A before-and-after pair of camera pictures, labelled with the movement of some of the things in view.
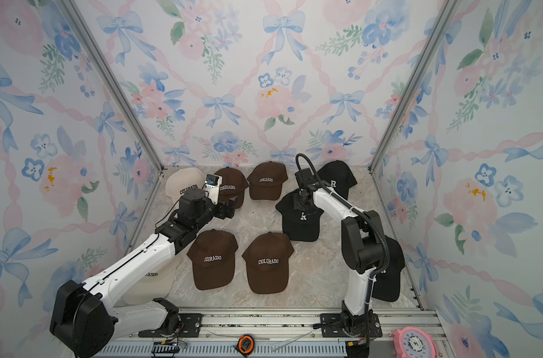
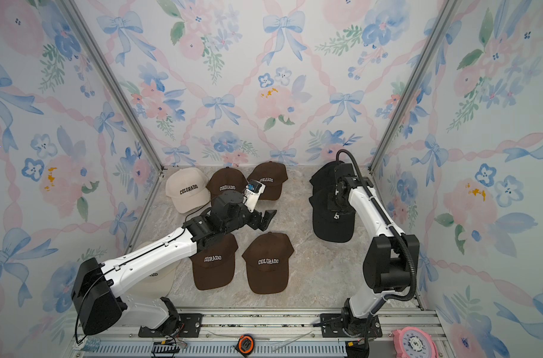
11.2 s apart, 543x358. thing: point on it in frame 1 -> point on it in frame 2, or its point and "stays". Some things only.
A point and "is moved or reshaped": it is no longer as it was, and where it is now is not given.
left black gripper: x=224 y=213 -> x=257 y=224
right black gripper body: x=302 y=203 -> x=335 y=204
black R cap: x=298 y=225 is moved or reshaped
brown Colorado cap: x=267 y=258 stays
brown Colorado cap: x=265 y=180 stays
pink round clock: x=415 y=342 stays
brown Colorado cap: x=212 y=253 stays
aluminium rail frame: x=262 y=333 stays
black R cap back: x=339 y=175 stays
